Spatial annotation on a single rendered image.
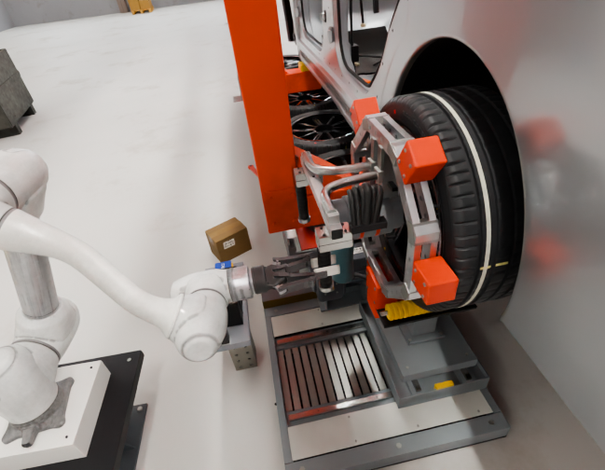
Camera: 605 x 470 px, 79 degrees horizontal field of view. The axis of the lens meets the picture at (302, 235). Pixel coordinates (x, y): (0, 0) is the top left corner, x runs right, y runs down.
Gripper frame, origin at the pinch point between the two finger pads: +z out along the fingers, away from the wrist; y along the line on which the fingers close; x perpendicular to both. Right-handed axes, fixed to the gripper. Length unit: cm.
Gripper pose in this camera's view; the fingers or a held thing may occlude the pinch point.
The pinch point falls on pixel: (325, 266)
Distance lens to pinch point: 101.8
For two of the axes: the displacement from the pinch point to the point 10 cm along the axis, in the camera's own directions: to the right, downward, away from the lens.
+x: -1.0, -7.8, -6.2
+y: 1.8, 5.9, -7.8
